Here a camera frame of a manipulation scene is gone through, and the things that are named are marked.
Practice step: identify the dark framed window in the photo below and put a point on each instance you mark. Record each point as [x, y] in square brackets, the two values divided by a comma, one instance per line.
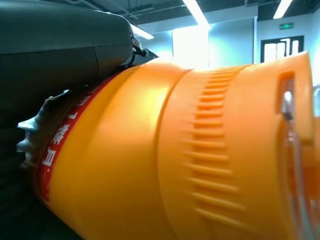
[282, 46]

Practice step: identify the long ceiling light strip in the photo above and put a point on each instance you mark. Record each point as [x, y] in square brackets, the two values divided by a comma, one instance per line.
[141, 32]
[282, 8]
[196, 13]

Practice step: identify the green exit sign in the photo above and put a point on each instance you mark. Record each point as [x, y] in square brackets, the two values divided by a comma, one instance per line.
[286, 26]

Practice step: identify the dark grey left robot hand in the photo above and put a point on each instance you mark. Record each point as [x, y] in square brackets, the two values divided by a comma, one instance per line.
[50, 49]

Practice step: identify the orange bottle with clear cap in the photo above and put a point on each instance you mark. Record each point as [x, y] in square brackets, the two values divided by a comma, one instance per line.
[149, 149]

